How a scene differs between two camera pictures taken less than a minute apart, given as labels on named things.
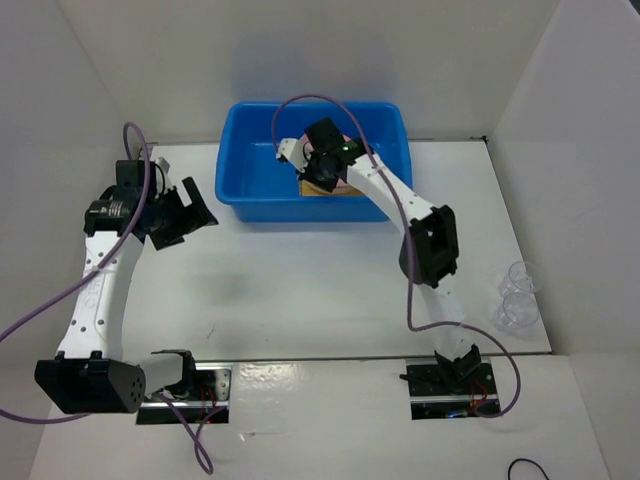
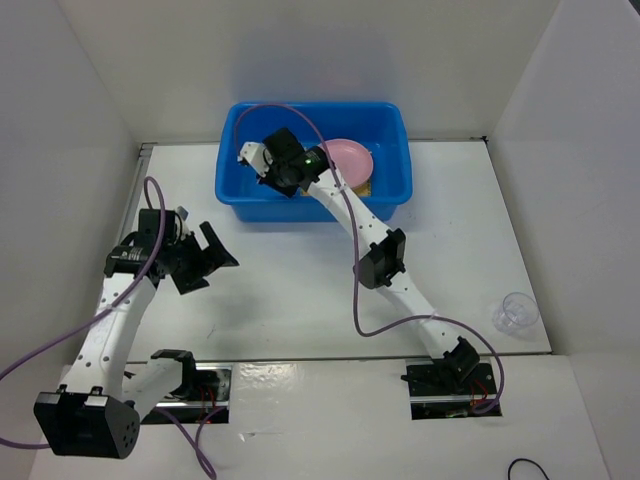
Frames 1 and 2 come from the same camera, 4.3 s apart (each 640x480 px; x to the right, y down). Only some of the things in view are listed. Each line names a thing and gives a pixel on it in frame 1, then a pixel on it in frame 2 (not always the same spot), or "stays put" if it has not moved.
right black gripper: [328, 185] to [288, 191]
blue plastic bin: [252, 184] stays put
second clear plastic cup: [519, 310] stays put
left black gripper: [187, 219] to [208, 260]
